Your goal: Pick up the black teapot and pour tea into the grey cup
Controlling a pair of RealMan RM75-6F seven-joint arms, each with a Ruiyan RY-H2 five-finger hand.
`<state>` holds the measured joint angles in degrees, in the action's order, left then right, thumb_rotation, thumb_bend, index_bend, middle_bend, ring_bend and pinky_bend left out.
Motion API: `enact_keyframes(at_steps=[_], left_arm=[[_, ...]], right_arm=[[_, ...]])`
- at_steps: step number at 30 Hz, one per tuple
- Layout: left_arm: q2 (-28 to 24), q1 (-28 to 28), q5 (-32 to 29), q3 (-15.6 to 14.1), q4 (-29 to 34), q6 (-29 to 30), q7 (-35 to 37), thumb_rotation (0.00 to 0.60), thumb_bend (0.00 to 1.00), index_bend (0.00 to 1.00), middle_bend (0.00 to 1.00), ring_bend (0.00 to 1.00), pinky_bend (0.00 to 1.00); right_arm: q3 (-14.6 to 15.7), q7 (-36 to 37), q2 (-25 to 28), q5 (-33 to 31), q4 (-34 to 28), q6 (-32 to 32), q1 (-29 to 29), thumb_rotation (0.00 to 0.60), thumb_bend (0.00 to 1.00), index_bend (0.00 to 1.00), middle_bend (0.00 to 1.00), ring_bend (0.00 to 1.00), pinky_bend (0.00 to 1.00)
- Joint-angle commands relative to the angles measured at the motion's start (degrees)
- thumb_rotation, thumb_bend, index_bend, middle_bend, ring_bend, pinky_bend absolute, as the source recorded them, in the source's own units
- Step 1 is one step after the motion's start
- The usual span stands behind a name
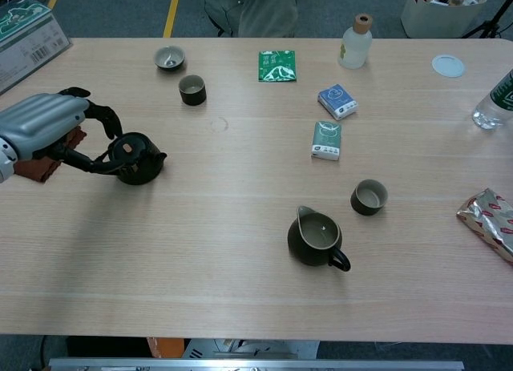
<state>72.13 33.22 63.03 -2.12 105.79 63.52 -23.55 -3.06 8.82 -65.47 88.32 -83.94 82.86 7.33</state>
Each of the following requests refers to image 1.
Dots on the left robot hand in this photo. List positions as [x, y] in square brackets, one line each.
[40, 122]

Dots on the dark cylindrical teacup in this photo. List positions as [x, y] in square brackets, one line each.
[362, 206]
[192, 97]

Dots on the white robot base unit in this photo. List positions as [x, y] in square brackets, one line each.
[248, 349]

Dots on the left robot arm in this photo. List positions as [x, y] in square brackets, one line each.
[5, 166]

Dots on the grey shallow tea bowl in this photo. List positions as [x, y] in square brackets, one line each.
[160, 61]

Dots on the brown folded cloth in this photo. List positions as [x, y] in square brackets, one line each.
[38, 171]

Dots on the green printed cardboard box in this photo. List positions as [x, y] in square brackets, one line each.
[24, 54]

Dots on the green tea packet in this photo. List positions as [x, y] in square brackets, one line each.
[276, 66]

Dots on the person in grey trousers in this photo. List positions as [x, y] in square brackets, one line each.
[264, 10]

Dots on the orange object under table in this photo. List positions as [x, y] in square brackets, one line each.
[168, 347]

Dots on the green tissue pack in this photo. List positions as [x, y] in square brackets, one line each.
[326, 138]

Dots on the blue tissue pack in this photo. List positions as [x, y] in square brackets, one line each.
[336, 98]

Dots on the frosted bottle with wooden cap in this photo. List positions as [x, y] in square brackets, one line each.
[354, 46]

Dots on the white round table grommet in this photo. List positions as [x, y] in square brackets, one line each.
[448, 65]

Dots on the white storage bin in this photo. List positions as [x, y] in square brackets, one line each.
[441, 18]

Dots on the clear bottle with green label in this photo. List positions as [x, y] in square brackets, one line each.
[497, 102]

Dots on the silver foil snack bag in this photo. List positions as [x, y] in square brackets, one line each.
[489, 223]

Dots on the aluminium rail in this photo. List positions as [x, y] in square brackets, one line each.
[256, 365]

